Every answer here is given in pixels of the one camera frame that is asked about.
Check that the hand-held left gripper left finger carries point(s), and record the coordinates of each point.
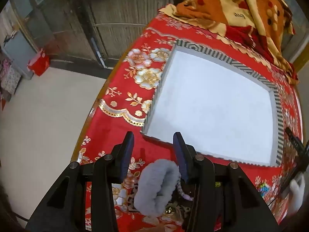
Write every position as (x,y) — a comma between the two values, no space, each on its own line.
(127,153)

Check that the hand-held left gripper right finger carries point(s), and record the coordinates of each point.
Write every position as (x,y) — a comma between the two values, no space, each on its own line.
(180,153)

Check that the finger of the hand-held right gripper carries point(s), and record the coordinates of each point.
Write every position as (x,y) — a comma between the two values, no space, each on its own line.
(293,139)

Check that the grey fluffy scrunchie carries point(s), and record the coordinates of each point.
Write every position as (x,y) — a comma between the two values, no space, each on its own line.
(157,183)

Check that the striped rim white tray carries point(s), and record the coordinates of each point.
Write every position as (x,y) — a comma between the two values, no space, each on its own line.
(212,108)

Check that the person's right hand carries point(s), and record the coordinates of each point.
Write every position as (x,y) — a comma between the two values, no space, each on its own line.
(297,193)

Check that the red floral tablecloth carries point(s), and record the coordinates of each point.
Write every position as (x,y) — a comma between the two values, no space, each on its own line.
(135,82)

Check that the red paper bag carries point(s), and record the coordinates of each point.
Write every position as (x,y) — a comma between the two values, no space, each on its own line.
(38,62)

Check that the orange floral blanket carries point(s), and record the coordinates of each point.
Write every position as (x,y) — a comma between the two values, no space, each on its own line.
(239,12)

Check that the floral cushion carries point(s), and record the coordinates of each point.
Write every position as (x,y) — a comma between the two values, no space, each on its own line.
(10,79)

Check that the grey cabinet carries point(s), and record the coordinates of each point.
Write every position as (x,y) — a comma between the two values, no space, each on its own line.
(18,50)

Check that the wooden door frame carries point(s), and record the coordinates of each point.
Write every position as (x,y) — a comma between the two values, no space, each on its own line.
(300,58)

